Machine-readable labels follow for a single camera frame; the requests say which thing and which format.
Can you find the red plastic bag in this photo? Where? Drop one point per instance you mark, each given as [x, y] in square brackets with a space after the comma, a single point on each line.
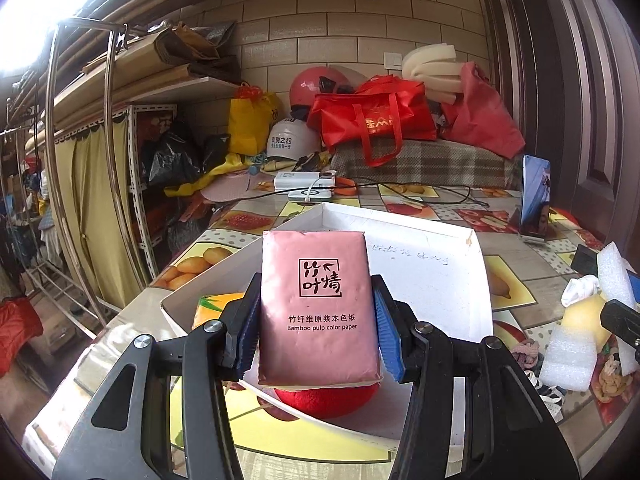
[565, 217]
[480, 115]

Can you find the olive curtain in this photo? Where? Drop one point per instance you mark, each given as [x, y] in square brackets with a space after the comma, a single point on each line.
[95, 200]

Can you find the white cloth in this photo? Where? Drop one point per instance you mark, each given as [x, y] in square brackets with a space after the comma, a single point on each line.
[580, 286]

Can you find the white power bank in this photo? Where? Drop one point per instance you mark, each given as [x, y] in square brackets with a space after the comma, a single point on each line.
[305, 181]

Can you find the white helmet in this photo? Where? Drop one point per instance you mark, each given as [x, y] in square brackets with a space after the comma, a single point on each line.
[290, 140]

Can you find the chrome metal rack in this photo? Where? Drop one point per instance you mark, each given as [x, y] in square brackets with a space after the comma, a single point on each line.
[49, 125]

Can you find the fruit print tablecloth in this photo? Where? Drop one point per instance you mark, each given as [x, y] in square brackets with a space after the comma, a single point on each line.
[520, 320]

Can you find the wall switch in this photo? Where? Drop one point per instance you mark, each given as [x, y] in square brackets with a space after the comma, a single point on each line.
[393, 60]

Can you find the yellow shopping bag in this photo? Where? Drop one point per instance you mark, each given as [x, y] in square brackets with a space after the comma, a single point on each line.
[250, 125]

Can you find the smartphone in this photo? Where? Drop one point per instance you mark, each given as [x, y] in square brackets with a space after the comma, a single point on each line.
[535, 195]

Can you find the red garment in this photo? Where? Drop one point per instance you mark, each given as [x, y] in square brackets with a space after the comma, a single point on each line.
[17, 330]

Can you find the stack of white foam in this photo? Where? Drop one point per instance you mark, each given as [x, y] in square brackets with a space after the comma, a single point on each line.
[430, 67]

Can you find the pile of cardboard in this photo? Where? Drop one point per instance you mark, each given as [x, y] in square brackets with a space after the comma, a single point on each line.
[190, 47]

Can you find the white foam sheet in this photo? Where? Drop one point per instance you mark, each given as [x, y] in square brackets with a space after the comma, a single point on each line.
[570, 357]

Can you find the white foam strip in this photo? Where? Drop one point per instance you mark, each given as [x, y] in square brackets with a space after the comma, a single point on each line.
[616, 270]

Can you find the brown door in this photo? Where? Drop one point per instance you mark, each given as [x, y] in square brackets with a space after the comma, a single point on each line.
[575, 85]

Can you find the yellow sponge piece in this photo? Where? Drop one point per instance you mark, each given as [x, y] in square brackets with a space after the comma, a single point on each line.
[587, 315]

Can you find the black plastic bag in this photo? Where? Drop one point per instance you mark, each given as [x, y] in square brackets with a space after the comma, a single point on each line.
[215, 152]
[170, 160]

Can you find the yellow cloth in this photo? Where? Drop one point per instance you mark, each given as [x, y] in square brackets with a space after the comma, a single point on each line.
[200, 180]

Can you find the pink helmet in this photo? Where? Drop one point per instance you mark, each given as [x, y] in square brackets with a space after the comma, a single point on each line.
[310, 85]

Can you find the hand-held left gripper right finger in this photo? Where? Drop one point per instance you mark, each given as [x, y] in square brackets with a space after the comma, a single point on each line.
[389, 335]

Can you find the red plush toy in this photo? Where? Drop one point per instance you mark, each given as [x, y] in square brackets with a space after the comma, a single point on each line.
[325, 401]

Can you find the white round-marked charger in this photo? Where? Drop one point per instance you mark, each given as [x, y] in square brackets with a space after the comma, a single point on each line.
[310, 197]

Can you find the red tote bag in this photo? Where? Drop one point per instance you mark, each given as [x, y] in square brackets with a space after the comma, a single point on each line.
[380, 115]

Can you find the white cardboard box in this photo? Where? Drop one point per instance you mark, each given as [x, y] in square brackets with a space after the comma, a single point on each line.
[425, 270]

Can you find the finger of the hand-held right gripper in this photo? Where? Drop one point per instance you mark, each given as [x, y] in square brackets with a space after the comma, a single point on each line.
[584, 260]
[620, 322]

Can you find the pink sun hat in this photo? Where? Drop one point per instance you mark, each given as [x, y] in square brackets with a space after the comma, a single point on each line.
[227, 187]

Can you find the striped sock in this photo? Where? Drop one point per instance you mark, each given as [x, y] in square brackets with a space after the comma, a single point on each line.
[546, 390]

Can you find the pink scrunchie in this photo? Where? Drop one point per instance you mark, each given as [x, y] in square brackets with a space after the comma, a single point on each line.
[525, 352]

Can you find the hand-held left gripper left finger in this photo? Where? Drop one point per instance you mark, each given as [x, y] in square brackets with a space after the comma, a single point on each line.
[246, 335]

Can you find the pink tissue pack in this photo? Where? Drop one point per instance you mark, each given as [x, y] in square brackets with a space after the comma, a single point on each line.
[320, 350]

